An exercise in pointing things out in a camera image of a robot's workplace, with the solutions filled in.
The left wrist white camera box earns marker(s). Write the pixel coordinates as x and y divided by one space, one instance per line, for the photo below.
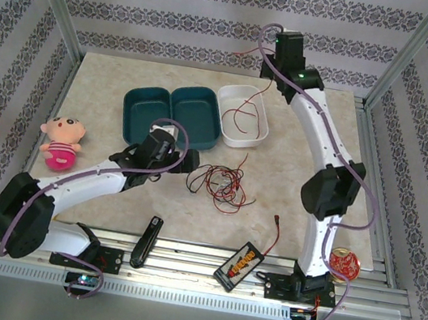
167 131

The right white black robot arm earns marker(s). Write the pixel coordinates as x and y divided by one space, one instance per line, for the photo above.
318 124

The small circuit board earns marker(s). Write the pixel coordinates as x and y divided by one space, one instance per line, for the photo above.
83 279
301 313

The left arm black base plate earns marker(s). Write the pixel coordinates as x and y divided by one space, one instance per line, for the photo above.
111 260

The white plastic container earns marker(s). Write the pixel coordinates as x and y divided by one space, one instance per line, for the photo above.
250 141

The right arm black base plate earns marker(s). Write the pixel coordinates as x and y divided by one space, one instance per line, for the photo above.
279 288

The aluminium side rail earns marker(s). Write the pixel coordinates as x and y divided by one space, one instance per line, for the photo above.
384 246
58 101

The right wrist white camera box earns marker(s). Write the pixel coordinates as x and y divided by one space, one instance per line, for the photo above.
289 30

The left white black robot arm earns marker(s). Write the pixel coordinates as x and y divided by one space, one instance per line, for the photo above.
82 183

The red patterned tin can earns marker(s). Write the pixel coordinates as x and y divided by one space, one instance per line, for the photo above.
344 265

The teal plastic container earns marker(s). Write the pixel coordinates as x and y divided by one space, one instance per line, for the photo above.
197 112
140 106

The black board with yellow connectors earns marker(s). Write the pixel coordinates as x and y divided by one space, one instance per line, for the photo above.
238 266

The black stapler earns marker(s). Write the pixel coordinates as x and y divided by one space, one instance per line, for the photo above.
146 243

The aluminium mounting rails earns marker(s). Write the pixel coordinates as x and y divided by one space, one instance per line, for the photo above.
180 261

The pink plush doll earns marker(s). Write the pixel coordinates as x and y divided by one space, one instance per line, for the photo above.
60 142

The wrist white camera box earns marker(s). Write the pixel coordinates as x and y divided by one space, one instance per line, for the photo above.
167 131
289 30

